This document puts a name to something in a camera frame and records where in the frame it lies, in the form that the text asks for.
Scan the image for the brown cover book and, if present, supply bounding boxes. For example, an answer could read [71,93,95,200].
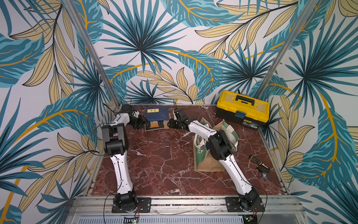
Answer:
[145,120,169,132]

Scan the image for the blue book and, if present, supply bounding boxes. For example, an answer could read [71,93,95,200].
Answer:
[145,106,170,122]

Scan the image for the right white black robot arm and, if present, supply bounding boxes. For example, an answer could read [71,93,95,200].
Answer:
[168,108,263,211]

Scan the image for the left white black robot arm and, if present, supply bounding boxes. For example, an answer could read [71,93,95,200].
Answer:
[101,104,146,212]

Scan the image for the yellow black toolbox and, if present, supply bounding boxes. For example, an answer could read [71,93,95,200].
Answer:
[216,91,270,129]

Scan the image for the yellow black screwdriver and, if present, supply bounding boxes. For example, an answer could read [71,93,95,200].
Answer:
[249,155,270,180]

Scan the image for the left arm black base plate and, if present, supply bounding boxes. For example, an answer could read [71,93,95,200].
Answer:
[112,196,152,213]

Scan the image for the right metal frame post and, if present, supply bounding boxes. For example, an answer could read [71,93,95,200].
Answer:
[254,0,318,99]

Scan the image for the metal frame post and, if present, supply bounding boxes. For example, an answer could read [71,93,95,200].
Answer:
[63,0,121,108]
[254,0,318,99]

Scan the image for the left metal frame post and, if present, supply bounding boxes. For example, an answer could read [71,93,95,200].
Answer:
[63,0,121,108]

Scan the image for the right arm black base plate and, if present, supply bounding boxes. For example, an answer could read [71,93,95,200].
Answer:
[225,197,265,212]

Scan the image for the front aluminium rail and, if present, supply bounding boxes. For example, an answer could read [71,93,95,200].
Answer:
[65,195,309,224]

